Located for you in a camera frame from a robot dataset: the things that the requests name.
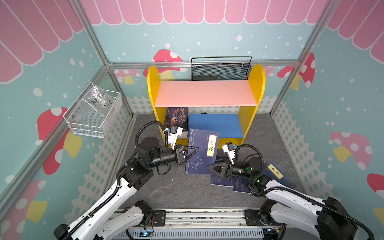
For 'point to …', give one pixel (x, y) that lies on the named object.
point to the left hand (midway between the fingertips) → (198, 154)
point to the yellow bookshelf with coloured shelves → (225, 106)
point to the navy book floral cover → (217, 180)
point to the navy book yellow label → (208, 142)
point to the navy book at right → (273, 172)
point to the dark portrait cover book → (177, 116)
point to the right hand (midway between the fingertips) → (208, 168)
